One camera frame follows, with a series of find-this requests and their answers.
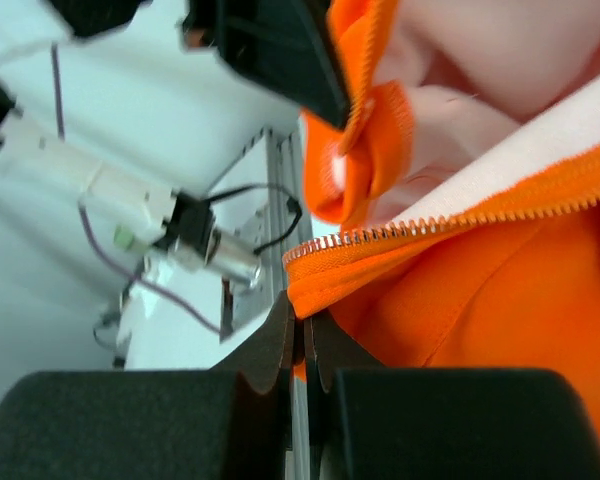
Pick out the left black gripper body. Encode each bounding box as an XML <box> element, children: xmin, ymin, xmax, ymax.
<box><xmin>46</xmin><ymin>0</ymin><xmax>218</xmax><ymax>50</ymax></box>

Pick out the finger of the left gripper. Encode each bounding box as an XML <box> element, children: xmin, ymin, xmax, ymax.
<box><xmin>215</xmin><ymin>0</ymin><xmax>352</xmax><ymax>129</ymax></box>

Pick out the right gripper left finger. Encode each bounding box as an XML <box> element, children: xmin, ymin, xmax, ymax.
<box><xmin>0</xmin><ymin>294</ymin><xmax>294</xmax><ymax>479</ymax></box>

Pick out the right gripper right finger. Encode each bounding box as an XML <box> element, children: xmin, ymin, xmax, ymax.
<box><xmin>303</xmin><ymin>312</ymin><xmax>600</xmax><ymax>479</ymax></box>

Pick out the orange jacket with pink lining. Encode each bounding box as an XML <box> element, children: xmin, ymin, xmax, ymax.
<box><xmin>285</xmin><ymin>1</ymin><xmax>600</xmax><ymax>438</ymax></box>

